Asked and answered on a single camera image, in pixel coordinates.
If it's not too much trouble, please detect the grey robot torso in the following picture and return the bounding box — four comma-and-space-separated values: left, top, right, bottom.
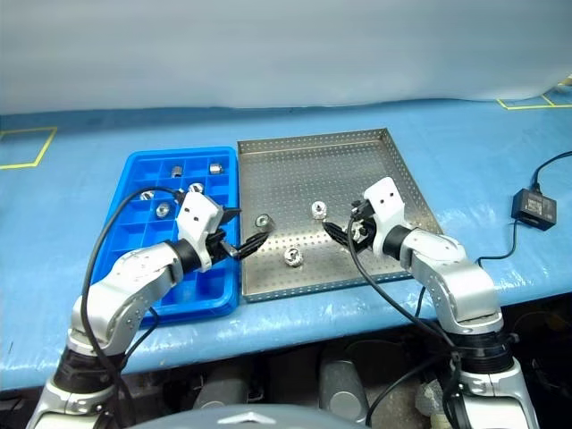
147, 404, 374, 429

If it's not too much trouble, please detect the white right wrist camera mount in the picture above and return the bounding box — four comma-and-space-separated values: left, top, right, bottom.
362, 177, 408, 260

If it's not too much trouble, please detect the grey rounded shape under table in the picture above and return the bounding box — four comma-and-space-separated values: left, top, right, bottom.
192, 379, 249, 410
318, 357, 371, 425

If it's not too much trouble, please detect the black power adapter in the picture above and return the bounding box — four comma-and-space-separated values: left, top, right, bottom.
511, 188, 559, 231

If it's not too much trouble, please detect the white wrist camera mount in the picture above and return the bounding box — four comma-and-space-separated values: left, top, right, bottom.
362, 177, 408, 260
175, 191, 224, 273

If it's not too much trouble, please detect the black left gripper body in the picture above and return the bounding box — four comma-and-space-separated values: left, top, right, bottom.
206, 225, 240, 265

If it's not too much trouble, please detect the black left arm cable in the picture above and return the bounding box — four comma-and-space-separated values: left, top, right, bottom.
81, 186, 187, 429

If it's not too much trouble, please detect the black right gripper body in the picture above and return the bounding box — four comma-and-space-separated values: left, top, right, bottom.
356, 214, 381, 255

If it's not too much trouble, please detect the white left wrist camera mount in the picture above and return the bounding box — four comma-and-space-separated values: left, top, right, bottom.
175, 191, 224, 273

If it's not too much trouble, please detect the perforated metal tray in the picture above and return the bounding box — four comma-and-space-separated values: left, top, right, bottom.
236, 128, 445, 304

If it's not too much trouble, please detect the black adapter cable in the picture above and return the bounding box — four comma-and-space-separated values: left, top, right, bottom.
531, 150, 572, 191
413, 217, 519, 319

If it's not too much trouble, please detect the blue compartment tray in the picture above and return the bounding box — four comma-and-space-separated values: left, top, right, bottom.
91, 146, 241, 331

